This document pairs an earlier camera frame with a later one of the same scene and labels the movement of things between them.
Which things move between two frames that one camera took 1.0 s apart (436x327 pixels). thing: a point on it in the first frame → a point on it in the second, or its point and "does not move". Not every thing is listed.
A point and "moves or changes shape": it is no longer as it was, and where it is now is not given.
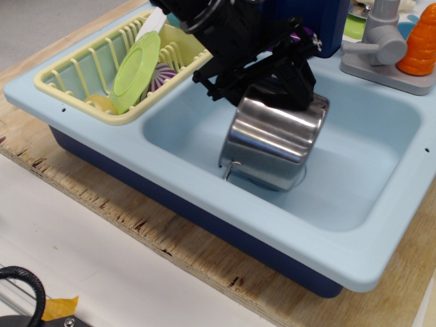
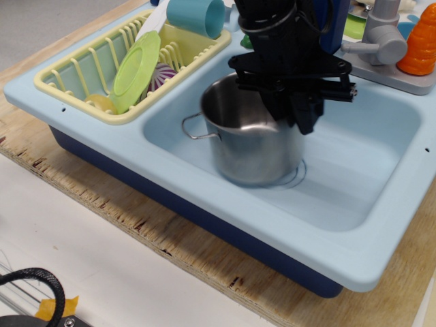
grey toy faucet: (383, 46) does not move
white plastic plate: (154, 22) does not move
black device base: (24, 321) does not move
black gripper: (244, 41) → (289, 69)
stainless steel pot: (270, 146) moves or changes shape
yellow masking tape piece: (55, 308) does not move
